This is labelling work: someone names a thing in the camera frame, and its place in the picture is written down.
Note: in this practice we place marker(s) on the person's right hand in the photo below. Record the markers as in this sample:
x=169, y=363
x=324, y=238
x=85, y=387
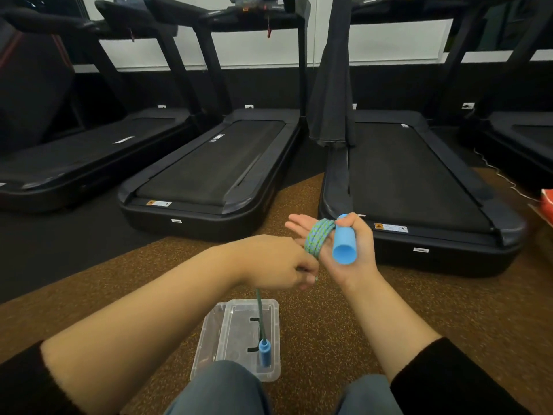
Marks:
x=365, y=263

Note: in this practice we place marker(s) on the person's left hand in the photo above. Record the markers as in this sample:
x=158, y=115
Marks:
x=276, y=263

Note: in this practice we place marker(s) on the clear plastic storage box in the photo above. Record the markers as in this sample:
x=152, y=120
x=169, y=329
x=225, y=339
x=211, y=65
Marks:
x=207, y=341

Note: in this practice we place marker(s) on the person's right forearm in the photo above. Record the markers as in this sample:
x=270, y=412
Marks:
x=389, y=324

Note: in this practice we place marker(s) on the person's left forearm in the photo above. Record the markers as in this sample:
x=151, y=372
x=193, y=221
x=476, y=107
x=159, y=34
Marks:
x=129, y=341

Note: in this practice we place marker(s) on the person's right leg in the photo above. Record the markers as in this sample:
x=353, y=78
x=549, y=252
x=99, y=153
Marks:
x=367, y=397

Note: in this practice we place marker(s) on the person's leg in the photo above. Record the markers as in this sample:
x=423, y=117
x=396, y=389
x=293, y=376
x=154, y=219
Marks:
x=216, y=393
x=367, y=397

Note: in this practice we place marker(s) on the person's left leg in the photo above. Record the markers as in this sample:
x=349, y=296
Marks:
x=216, y=393

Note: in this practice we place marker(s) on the black treadmill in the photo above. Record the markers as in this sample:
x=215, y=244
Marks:
x=207, y=164
x=527, y=133
x=410, y=177
x=65, y=159

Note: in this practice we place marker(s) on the dark grey hanging cloth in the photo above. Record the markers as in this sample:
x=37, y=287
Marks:
x=330, y=82

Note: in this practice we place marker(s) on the red bag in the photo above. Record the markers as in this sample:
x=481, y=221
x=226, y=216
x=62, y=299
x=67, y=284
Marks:
x=548, y=198

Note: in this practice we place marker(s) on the black machine with red stripe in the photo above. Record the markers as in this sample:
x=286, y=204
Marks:
x=34, y=95

